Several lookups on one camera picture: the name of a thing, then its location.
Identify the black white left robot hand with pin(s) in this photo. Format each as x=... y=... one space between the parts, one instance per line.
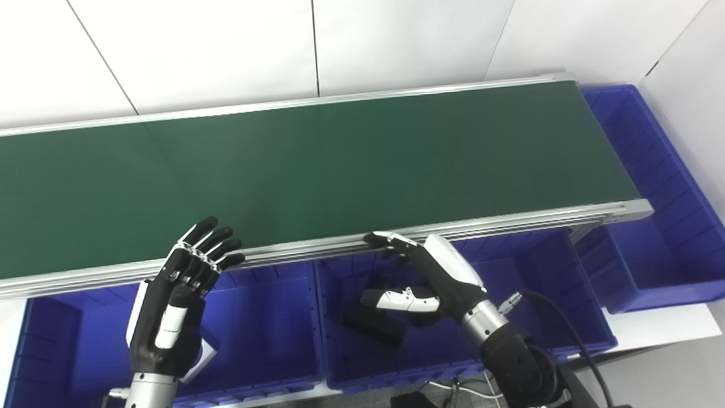
x=153 y=317

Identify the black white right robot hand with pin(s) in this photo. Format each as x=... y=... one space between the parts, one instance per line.
x=453 y=277

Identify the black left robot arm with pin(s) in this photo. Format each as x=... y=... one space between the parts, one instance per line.
x=150 y=394

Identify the blue plastic bin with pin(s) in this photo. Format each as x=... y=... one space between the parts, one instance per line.
x=651 y=255
x=266 y=328
x=532 y=266

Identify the black cylinder block part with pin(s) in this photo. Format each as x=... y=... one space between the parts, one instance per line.
x=374 y=328

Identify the aluminium conveyor leg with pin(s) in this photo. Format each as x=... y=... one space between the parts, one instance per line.
x=583 y=232

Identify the green belt aluminium conveyor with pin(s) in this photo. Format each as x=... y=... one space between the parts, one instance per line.
x=340 y=170

